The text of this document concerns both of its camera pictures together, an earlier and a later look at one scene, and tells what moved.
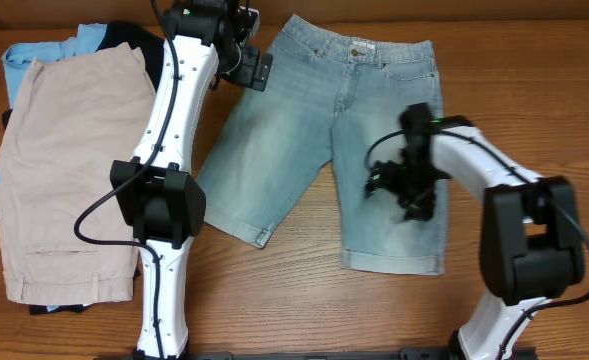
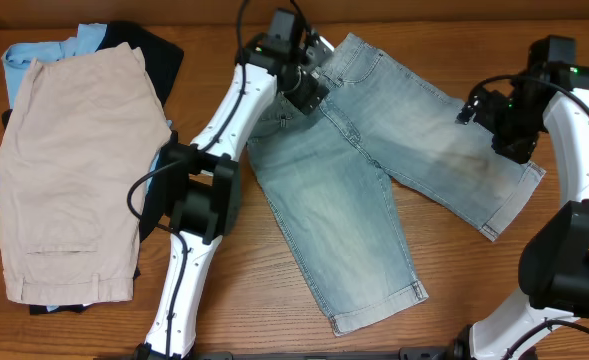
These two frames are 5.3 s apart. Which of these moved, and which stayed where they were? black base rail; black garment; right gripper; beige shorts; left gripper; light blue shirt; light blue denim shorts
Moved: right gripper; light blue denim shorts; left gripper
Stayed: beige shorts; light blue shirt; black base rail; black garment
